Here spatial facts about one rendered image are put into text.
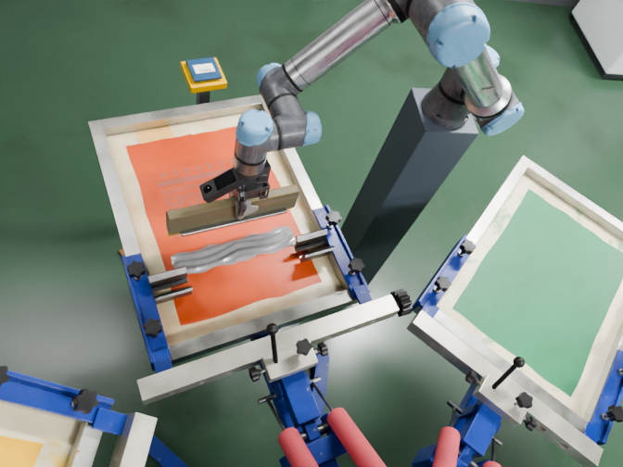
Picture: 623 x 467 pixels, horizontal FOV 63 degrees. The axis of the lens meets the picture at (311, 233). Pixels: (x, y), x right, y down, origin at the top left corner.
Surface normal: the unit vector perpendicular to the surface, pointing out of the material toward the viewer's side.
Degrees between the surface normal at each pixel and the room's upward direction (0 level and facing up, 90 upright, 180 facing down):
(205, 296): 0
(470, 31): 85
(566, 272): 0
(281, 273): 0
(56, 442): 32
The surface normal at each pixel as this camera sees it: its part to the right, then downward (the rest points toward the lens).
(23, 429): 0.69, -0.31
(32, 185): 0.20, -0.49
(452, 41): 0.29, 0.81
